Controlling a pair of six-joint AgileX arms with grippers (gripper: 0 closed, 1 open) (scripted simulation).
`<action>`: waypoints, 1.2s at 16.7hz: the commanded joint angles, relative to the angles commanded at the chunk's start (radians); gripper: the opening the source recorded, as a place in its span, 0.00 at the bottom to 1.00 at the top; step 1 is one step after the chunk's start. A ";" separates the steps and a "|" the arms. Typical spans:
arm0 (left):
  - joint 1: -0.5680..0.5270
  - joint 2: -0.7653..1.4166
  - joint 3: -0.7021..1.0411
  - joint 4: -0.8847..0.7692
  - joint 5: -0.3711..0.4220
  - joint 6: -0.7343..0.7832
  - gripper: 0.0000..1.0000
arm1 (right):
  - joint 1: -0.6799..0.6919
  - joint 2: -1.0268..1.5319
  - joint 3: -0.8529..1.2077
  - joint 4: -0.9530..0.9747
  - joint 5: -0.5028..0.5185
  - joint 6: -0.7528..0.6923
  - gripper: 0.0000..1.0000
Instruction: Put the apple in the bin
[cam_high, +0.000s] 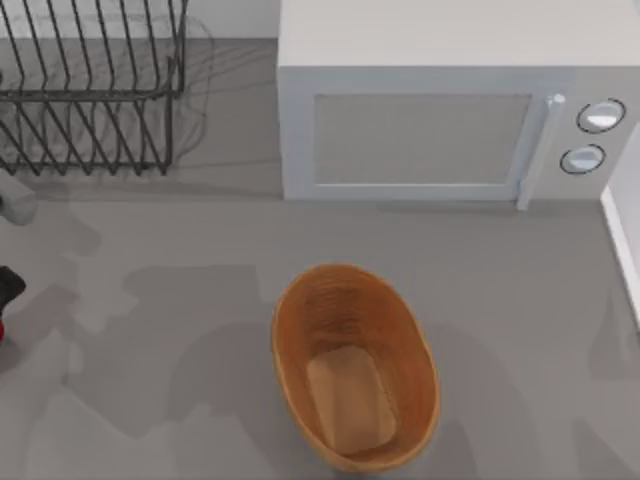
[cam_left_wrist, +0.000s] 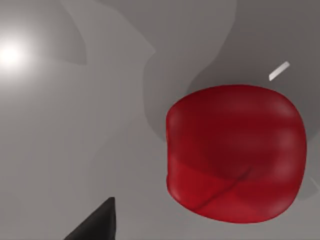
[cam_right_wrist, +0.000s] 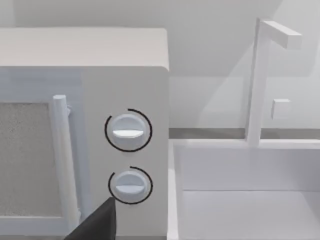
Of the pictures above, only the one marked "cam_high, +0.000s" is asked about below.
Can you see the oval wooden basket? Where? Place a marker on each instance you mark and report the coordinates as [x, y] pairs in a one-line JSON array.
[[355, 370]]

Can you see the microwave door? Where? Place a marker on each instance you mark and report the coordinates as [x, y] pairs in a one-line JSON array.
[[420, 142]]

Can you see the pale microwave oven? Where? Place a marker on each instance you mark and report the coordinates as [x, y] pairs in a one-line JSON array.
[[410, 45]]

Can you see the microwave knob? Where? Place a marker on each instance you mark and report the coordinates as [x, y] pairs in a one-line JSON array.
[[600, 115], [582, 159]]

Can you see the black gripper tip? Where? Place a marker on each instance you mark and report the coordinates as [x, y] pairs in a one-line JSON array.
[[9, 287]]

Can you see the red object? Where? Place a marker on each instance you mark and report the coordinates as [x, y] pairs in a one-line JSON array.
[[1, 331]]

